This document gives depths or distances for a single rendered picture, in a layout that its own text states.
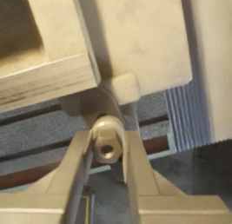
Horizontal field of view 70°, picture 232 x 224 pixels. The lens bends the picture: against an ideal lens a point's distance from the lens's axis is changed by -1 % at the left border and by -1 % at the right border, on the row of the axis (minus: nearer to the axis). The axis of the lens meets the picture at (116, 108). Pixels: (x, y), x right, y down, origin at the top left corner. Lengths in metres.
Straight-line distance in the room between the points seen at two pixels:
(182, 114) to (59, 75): 0.36
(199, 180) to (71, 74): 1.68
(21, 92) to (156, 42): 0.16
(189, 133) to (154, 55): 0.31
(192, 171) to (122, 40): 1.55
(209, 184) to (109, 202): 0.92
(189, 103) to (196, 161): 1.21
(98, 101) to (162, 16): 0.13
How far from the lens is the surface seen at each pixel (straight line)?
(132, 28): 0.22
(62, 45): 0.17
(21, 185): 0.61
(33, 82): 0.17
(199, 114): 0.49
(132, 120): 0.30
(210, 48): 0.48
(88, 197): 1.28
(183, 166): 1.63
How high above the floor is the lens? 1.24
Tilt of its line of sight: 75 degrees down
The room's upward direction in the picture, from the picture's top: 176 degrees clockwise
